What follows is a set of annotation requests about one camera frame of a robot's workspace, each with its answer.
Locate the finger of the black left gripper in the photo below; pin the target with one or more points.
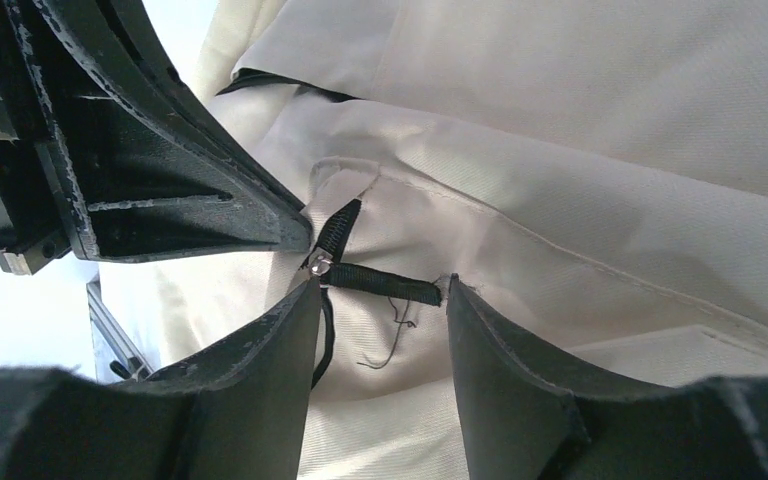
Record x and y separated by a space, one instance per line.
139 169

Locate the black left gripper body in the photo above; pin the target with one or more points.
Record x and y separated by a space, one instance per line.
31 232

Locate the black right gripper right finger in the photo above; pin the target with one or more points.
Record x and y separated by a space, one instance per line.
530 410

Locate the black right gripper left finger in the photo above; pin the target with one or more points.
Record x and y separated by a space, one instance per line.
235 410

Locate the beige canvas backpack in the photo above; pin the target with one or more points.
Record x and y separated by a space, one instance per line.
596 171

